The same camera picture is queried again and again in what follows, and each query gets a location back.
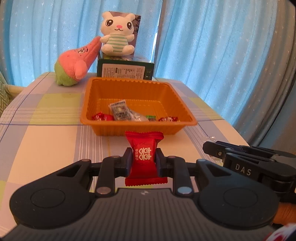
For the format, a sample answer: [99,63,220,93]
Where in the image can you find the orange plastic tray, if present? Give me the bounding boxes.
[80,77,197,136]

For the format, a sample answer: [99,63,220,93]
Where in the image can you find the plaid tablecloth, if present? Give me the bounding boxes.
[1,72,246,235]

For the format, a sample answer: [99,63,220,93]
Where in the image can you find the blue star curtain left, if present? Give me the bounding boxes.
[1,1,163,86]

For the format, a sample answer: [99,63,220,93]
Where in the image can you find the blue star curtain right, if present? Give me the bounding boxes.
[155,1,295,146]

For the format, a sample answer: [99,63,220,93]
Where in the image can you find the pink starfish plush toy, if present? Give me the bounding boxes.
[54,36,102,86]

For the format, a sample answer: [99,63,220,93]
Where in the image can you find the white snack wrapper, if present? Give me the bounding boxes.
[129,109,149,121]

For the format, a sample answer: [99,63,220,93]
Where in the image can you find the white rabbit plush toy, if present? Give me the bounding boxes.
[99,10,136,57]

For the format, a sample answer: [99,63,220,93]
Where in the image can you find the person's right hand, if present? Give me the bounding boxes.
[273,202,296,225]

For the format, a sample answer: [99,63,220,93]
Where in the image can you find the brown picture card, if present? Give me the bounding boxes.
[108,10,142,56]

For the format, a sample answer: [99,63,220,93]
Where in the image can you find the red double-happiness candy packet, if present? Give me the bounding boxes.
[125,131,168,186]

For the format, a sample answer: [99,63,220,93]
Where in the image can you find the dark green tea box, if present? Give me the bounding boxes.
[97,52,154,80]

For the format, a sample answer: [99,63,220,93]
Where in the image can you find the small red candy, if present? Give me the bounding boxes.
[158,116,179,122]

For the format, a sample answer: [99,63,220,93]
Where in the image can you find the grey nut snack packet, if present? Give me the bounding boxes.
[109,100,133,121]

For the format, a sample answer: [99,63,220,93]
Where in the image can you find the green chevron cushion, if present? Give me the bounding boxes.
[0,82,10,115]

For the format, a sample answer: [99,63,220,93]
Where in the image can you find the cream sofa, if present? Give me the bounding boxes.
[0,73,24,100]

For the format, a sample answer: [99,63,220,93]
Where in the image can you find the blue star curtain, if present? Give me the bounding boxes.
[1,1,163,86]
[155,1,295,146]

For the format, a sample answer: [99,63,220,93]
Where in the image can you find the green hawthorn candy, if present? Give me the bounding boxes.
[145,115,157,121]

